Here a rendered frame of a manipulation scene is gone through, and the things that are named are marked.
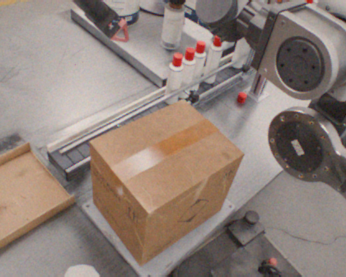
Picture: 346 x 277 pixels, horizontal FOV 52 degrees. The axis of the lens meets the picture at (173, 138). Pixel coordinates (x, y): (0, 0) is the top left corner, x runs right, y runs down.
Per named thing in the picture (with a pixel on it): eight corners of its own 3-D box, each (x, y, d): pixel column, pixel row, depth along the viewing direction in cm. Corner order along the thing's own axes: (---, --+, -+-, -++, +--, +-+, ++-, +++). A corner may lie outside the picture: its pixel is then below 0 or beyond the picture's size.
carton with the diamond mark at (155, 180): (171, 159, 119) (184, 98, 99) (221, 210, 108) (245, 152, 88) (92, 203, 104) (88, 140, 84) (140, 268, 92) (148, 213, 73)
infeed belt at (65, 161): (310, 23, 202) (314, 17, 199) (323, 30, 199) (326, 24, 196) (50, 161, 113) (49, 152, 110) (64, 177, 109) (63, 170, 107)
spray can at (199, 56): (191, 82, 144) (201, 37, 129) (200, 88, 142) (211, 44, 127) (182, 86, 141) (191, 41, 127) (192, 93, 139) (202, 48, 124)
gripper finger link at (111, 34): (125, 24, 109) (109, 6, 101) (139, 35, 105) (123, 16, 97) (111, 41, 109) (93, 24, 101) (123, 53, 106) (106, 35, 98)
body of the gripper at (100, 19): (101, 1, 104) (86, -16, 98) (120, 16, 99) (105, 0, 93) (87, 18, 105) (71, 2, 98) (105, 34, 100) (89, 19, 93)
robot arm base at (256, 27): (254, 72, 65) (277, 11, 56) (225, 49, 69) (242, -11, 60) (284, 59, 69) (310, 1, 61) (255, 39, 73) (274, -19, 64)
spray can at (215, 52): (208, 75, 149) (218, 31, 134) (217, 81, 147) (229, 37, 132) (199, 79, 146) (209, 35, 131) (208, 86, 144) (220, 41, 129)
